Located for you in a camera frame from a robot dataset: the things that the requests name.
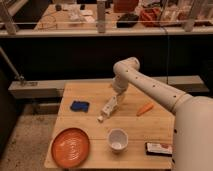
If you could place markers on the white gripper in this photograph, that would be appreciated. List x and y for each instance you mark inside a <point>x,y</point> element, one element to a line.
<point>120,98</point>

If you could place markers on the white plastic bottle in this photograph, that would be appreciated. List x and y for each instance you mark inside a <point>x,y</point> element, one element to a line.
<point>108,109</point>

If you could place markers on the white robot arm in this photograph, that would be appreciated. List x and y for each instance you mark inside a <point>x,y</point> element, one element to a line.
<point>192,139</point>

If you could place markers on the white ceramic bowl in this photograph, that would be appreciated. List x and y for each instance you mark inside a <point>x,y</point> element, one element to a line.
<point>117,140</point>

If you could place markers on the orange carrot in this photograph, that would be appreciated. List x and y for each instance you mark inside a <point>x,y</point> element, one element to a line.
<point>145,109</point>

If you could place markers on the wooden table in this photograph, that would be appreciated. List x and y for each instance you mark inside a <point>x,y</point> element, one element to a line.
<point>155,125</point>

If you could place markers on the blue sponge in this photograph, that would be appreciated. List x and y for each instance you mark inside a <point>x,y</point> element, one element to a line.
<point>79,106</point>

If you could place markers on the black snack packet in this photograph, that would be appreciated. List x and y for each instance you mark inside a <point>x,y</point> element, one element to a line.
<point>160,149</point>

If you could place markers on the orange ribbed plate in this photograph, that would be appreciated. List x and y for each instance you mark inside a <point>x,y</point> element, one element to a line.
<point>70,148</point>

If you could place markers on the black case on shelf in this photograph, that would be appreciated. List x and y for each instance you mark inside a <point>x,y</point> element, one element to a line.
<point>127,20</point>

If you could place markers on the red basket on shelf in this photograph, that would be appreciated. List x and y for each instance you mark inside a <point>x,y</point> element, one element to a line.
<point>149,17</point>

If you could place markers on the grey metal rail bench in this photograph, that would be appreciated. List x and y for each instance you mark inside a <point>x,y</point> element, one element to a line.
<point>37,89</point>

